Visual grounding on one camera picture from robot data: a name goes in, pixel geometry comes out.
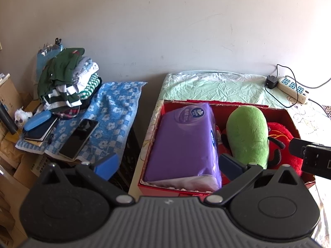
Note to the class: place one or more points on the purple tissue pack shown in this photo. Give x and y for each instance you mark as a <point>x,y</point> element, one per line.
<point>184,154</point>

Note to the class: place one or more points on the black power adapter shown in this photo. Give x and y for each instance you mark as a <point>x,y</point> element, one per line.
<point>271,82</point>

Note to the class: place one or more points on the blue glasses case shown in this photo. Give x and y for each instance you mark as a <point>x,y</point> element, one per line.
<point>37,120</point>

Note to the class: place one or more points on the cardboard boxes stack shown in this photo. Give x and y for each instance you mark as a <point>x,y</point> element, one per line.
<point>16,175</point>

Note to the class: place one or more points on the green plush toy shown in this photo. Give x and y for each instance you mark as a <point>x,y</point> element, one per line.
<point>247,134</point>

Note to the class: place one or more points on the dark patterned mattress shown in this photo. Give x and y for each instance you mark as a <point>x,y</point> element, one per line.
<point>327,110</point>

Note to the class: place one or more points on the pile of folded clothes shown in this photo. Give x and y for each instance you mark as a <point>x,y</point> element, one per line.
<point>65,79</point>

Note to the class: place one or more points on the red plush toy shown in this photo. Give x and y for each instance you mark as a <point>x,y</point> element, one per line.
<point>279,138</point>

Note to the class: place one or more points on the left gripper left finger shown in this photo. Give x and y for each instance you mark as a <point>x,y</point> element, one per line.
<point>82,185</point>

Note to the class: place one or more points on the white blue power strip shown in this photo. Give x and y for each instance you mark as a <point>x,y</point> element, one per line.
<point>294,90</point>

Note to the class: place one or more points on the dark notebook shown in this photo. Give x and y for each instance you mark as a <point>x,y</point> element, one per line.
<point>40,132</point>

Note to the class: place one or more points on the small white plush toy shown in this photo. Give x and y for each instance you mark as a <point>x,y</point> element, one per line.
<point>21,117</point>

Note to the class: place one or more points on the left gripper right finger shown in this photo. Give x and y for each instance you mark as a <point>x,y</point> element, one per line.
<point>241,177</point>

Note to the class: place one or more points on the blue floral towel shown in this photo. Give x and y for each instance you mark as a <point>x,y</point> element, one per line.
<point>114,106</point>

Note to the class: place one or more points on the red cardboard box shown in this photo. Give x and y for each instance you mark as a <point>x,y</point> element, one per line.
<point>221,113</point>

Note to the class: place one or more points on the black smartphone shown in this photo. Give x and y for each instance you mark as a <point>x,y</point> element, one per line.
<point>78,138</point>

